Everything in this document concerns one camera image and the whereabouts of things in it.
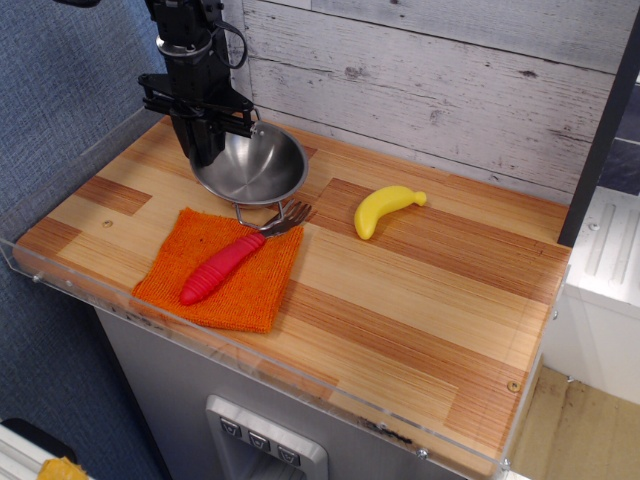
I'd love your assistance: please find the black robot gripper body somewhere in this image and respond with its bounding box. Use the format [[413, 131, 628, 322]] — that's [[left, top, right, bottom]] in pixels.
[[138, 53, 255, 137]]

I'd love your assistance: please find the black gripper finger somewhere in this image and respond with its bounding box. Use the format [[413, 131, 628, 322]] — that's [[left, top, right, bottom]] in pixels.
[[207, 122, 225, 163], [171, 115, 210, 165]]

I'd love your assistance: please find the steel bowl with wire handles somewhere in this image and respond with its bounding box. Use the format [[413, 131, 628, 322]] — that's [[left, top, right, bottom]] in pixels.
[[189, 121, 309, 231]]

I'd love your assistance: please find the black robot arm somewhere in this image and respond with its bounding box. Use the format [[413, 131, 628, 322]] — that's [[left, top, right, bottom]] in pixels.
[[138, 1, 254, 166]]

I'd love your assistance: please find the orange cloth napkin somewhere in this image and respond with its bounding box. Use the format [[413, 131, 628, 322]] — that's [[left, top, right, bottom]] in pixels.
[[132, 208, 304, 334]]

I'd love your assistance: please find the yellow toy banana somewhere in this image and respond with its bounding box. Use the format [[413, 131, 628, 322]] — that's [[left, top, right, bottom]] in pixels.
[[353, 185, 427, 240]]

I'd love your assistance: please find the grey toy cabinet front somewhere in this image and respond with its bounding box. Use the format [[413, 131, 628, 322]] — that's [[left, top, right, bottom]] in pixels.
[[97, 310, 457, 479]]

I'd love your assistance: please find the silver dispenser button panel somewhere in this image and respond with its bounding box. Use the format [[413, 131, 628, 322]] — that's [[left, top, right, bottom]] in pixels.
[[206, 395, 329, 479]]

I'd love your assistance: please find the red handled metal fork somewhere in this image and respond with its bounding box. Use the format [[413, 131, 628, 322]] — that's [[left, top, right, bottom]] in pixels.
[[179, 200, 312, 306]]

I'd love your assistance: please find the clear acrylic guard rail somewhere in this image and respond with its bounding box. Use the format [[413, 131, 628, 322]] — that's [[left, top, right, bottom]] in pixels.
[[4, 120, 570, 479]]

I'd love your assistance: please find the dark right frame post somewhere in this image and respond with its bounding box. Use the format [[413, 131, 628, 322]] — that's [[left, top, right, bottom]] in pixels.
[[557, 0, 640, 248]]

